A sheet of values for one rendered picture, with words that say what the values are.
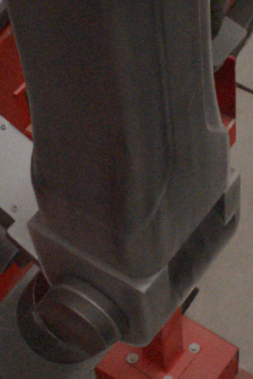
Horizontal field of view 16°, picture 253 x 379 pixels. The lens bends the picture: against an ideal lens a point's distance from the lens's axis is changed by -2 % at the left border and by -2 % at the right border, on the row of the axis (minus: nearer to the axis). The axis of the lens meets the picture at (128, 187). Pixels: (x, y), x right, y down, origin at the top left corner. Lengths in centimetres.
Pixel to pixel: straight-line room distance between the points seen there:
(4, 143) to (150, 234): 13
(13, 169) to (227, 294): 137
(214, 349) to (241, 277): 25
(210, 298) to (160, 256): 144
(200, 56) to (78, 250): 10
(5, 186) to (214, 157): 12
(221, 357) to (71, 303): 122
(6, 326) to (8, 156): 14
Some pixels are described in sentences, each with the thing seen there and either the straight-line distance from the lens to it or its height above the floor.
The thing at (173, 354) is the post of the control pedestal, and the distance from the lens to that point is 153.
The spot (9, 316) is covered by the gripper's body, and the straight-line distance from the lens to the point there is 52.
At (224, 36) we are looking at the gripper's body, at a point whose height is 88.
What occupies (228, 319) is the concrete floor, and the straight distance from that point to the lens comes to 174.
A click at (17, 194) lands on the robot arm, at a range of 41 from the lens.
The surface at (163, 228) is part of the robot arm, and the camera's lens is 32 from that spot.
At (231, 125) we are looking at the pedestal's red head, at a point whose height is 70.
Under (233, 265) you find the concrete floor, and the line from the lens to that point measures 180.
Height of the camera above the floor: 154
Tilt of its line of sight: 53 degrees down
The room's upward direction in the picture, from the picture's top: 9 degrees counter-clockwise
